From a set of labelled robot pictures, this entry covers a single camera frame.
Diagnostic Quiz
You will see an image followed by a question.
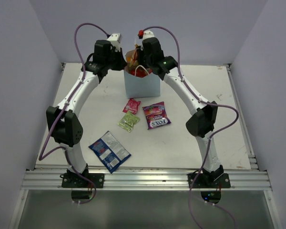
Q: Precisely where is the red gummy candy bag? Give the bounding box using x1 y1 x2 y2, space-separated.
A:
130 67 152 78

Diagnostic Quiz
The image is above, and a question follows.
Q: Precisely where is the aluminium rail frame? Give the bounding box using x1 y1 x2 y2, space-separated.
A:
10 72 282 229

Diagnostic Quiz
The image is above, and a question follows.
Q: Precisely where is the red small snack packet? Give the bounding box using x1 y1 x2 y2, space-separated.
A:
123 98 141 115

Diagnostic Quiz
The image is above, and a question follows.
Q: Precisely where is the purple Fox's candy bag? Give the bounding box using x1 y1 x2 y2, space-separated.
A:
143 102 171 130

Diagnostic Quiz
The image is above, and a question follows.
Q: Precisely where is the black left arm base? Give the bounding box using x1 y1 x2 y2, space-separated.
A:
60 168 105 188

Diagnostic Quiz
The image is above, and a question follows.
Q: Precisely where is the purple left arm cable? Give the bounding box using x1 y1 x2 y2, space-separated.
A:
38 22 110 205

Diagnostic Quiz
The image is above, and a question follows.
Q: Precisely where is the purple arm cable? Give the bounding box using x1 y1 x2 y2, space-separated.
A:
38 22 110 205
144 26 239 229

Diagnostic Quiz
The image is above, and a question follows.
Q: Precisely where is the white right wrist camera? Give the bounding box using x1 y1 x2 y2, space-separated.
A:
138 30 154 41

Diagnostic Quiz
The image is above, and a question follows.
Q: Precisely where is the green small snack packet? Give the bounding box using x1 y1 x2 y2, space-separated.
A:
117 111 140 133

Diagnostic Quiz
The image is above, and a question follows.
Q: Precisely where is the light blue paper bag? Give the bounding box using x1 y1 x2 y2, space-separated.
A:
123 35 162 99

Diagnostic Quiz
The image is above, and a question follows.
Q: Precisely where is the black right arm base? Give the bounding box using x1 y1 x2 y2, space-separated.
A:
187 170 231 188

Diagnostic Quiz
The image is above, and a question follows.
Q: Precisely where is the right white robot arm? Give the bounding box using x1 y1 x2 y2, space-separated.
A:
140 37 224 187

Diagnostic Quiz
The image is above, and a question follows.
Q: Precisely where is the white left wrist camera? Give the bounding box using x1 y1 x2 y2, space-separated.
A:
107 33 122 46

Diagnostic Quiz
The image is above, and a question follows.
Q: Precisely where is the orange Fox's candy bag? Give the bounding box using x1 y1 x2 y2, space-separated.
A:
125 49 139 68

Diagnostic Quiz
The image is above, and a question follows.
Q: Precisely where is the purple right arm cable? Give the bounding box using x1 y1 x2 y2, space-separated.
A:
144 26 239 229

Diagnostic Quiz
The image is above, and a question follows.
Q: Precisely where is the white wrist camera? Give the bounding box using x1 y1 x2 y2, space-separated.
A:
138 30 154 41
107 33 122 46

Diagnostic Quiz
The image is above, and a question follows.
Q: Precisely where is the blue white snack bag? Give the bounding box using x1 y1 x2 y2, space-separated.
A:
88 131 131 174

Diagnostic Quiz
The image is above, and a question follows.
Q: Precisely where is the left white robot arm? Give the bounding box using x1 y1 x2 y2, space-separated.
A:
46 33 127 187

